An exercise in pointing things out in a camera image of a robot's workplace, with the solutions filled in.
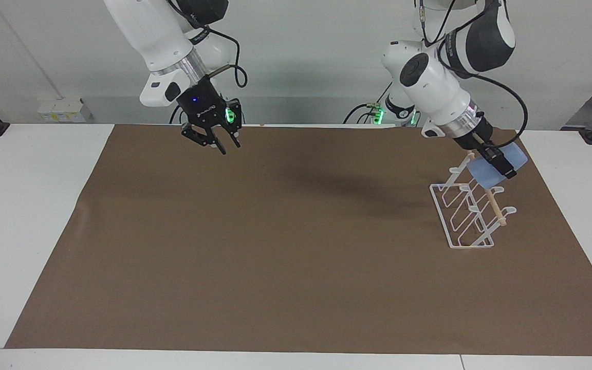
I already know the light blue cup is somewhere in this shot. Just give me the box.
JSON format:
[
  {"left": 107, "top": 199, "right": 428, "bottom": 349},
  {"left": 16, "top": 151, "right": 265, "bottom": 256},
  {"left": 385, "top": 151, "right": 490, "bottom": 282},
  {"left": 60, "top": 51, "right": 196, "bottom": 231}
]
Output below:
[{"left": 468, "top": 142, "right": 528, "bottom": 190}]

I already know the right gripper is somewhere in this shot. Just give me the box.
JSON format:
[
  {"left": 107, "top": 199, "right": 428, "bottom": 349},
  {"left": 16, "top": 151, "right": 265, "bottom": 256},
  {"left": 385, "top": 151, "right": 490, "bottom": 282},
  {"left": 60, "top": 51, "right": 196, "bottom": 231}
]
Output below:
[{"left": 176, "top": 76, "right": 242, "bottom": 155}]

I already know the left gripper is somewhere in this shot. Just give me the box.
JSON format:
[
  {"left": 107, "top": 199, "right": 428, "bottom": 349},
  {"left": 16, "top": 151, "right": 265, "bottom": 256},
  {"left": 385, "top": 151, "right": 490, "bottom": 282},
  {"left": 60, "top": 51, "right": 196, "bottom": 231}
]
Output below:
[{"left": 452, "top": 117, "right": 518, "bottom": 180}]

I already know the white box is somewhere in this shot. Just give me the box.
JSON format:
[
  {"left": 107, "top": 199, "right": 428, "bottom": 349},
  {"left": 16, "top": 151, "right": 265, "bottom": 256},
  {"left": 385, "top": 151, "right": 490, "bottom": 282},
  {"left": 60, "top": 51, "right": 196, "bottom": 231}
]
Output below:
[{"left": 37, "top": 98, "right": 92, "bottom": 123}]

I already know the black cable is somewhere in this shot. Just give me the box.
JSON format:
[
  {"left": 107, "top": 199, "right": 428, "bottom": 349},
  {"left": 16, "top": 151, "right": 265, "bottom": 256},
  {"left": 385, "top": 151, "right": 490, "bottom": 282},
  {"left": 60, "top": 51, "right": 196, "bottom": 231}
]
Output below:
[
  {"left": 437, "top": 44, "right": 529, "bottom": 153},
  {"left": 193, "top": 26, "right": 249, "bottom": 89},
  {"left": 416, "top": 0, "right": 459, "bottom": 48},
  {"left": 343, "top": 102, "right": 380, "bottom": 125}
]

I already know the white wire cup holder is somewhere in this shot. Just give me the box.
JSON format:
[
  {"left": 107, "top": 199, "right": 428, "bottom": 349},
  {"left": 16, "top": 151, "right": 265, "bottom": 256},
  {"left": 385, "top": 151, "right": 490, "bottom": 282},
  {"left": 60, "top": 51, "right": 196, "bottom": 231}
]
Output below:
[{"left": 429, "top": 151, "right": 517, "bottom": 250}]

